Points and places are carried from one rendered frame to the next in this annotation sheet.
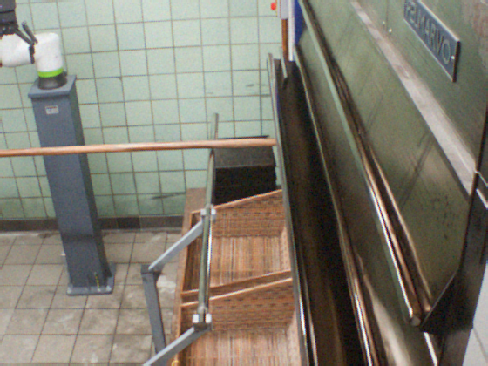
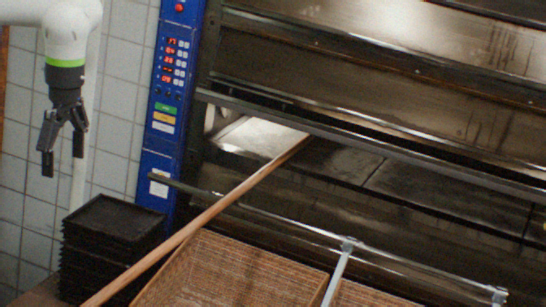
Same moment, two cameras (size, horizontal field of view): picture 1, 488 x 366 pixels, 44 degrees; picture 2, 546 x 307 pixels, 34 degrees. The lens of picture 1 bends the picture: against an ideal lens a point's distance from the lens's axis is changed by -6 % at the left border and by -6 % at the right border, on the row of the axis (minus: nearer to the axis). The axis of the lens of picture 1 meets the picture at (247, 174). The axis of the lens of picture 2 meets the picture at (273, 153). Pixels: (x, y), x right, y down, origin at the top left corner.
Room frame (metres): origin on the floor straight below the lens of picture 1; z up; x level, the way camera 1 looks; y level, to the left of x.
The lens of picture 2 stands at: (1.13, 2.64, 2.41)
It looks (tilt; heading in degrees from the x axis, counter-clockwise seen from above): 22 degrees down; 288
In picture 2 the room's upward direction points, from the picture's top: 11 degrees clockwise
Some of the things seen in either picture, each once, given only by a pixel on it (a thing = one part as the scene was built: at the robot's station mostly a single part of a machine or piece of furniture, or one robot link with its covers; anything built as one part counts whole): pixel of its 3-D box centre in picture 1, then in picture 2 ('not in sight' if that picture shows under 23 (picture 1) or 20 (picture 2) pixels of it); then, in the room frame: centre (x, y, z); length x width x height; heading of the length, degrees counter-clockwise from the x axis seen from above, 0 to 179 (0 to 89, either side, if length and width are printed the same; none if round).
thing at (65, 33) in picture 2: not in sight; (67, 31); (2.24, 0.88, 1.82); 0.13 x 0.11 x 0.14; 108
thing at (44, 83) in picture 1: (53, 73); not in sight; (2.78, 0.91, 1.23); 0.26 x 0.15 x 0.06; 4
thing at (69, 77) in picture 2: (3, 3); (63, 72); (2.24, 0.88, 1.72); 0.12 x 0.09 x 0.06; 2
